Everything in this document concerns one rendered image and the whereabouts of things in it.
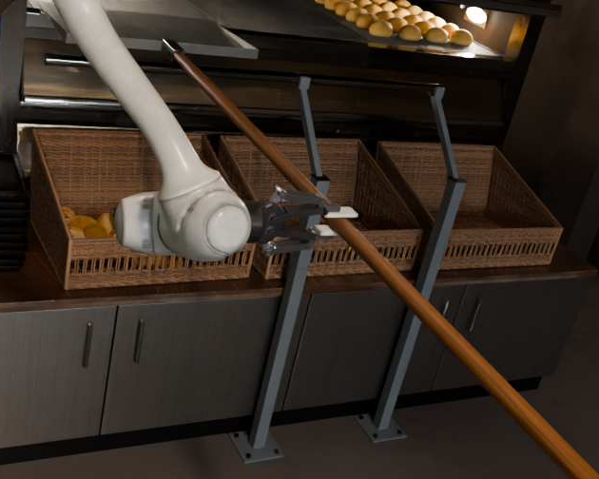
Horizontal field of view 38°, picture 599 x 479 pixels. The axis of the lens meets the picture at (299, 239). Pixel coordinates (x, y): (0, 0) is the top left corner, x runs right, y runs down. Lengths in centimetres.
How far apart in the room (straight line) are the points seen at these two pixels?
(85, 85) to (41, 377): 86
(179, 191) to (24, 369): 126
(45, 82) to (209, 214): 148
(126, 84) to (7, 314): 112
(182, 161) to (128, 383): 137
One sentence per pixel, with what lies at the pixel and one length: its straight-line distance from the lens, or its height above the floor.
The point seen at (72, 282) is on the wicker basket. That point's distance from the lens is 238.
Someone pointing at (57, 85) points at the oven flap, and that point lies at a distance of 267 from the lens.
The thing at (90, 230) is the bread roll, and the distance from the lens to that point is 256.
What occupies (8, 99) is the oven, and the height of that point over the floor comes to 92.
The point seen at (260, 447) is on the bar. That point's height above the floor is 1.
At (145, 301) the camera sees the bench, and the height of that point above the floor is 56.
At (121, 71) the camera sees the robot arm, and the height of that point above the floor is 142.
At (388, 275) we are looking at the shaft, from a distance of 145.
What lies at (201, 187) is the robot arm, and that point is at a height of 130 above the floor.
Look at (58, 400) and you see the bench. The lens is 254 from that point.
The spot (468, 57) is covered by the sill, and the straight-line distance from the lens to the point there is 329.
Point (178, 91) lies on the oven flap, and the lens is 278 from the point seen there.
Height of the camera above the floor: 180
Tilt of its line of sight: 25 degrees down
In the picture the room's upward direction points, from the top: 13 degrees clockwise
